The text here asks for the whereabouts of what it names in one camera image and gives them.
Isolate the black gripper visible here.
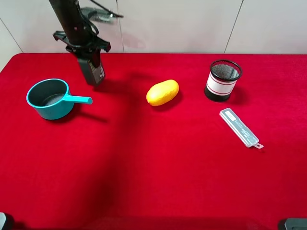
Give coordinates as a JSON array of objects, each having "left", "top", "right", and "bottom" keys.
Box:
[{"left": 53, "top": 31, "right": 111, "bottom": 55}]

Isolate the dark grey pump bottle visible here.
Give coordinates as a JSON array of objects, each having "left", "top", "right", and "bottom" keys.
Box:
[{"left": 77, "top": 49, "right": 105, "bottom": 86}]

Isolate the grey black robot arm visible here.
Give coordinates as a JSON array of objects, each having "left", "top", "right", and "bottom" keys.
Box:
[{"left": 50, "top": 0, "right": 111, "bottom": 56}]

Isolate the yellow lemon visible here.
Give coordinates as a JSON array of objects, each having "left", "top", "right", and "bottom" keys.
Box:
[{"left": 146, "top": 80, "right": 179, "bottom": 106}]

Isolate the black mesh pen holder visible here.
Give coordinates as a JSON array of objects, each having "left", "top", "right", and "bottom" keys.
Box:
[{"left": 204, "top": 59, "right": 242, "bottom": 102}]

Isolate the clear plastic slim case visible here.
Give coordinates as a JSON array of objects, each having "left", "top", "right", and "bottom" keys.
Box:
[{"left": 219, "top": 108, "right": 264, "bottom": 149}]

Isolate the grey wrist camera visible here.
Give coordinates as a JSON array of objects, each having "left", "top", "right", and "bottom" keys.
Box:
[{"left": 81, "top": 7, "right": 124, "bottom": 24}]

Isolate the teal saucepan with handle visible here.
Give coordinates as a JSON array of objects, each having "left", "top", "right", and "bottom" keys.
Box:
[{"left": 26, "top": 79, "right": 93, "bottom": 120}]

